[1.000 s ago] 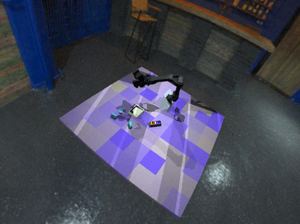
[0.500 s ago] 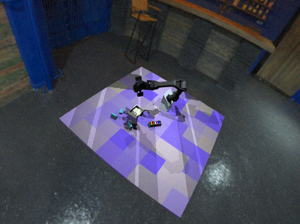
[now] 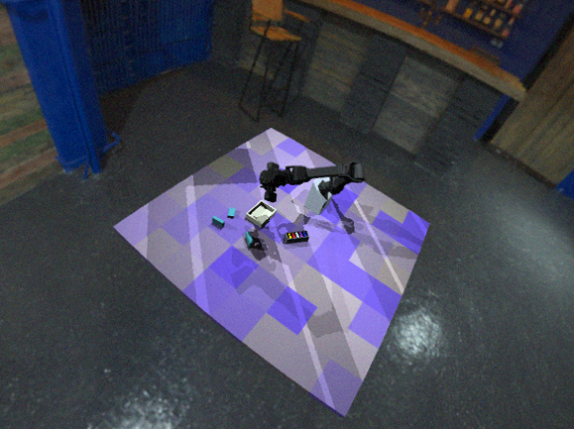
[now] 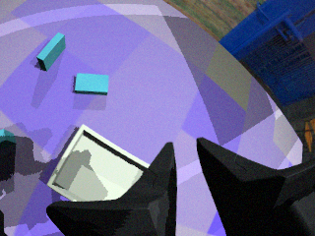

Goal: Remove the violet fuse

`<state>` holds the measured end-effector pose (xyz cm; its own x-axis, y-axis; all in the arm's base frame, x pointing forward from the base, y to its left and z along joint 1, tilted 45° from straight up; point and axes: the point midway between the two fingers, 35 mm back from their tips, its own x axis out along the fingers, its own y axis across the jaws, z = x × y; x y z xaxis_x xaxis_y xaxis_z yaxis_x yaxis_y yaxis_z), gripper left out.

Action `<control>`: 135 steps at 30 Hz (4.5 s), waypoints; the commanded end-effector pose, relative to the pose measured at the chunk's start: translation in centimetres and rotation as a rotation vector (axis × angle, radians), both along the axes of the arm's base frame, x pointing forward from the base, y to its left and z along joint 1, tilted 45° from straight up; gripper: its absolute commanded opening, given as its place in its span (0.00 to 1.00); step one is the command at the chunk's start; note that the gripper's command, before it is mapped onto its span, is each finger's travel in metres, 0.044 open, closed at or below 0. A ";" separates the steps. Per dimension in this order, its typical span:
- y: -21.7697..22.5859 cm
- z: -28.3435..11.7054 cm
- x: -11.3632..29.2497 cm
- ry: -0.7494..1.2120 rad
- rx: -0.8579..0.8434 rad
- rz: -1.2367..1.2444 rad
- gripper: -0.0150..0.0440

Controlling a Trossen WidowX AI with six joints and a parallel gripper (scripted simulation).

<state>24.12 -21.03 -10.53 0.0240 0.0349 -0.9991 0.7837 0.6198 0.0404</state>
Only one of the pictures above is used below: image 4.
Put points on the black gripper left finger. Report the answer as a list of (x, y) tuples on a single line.
[(148, 208)]

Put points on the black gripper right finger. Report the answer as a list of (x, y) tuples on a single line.
[(248, 195)]

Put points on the light blue rectangular block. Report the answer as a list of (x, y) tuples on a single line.
[(91, 84)]

